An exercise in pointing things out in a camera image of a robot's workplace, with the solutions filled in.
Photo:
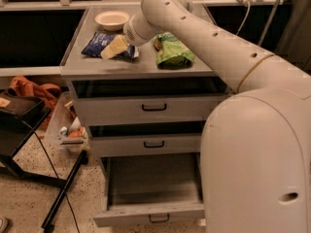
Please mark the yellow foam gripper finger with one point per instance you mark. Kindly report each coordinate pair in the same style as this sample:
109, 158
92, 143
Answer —
117, 46

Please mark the blue chip bag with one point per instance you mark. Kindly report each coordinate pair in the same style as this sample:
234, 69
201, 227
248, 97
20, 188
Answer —
100, 41

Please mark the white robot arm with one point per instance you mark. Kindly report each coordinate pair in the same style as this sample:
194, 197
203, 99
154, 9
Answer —
255, 146

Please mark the green chip bag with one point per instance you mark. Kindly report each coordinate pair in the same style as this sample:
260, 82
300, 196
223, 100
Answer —
171, 53

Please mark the grey drawer cabinet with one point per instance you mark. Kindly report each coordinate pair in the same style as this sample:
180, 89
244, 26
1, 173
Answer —
91, 77

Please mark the middle grey drawer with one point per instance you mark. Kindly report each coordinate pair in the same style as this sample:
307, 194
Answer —
145, 145

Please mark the bottom grey drawer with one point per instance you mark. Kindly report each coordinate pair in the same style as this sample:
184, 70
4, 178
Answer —
151, 189

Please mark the white bowl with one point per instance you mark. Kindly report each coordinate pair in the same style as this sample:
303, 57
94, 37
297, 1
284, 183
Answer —
112, 20

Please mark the orange jacket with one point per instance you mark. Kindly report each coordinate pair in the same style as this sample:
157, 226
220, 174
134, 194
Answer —
49, 93

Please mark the clear plastic bin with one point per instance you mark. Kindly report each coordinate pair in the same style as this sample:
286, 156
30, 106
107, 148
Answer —
62, 124

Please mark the black stand with box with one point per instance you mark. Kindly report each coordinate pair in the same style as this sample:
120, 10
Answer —
19, 120

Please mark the metal pole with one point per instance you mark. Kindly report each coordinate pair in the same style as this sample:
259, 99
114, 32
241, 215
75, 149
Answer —
267, 25

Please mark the dark cabinet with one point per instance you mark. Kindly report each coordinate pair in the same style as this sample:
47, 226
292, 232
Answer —
295, 42

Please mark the white shoe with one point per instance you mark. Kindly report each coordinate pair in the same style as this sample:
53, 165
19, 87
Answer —
3, 224

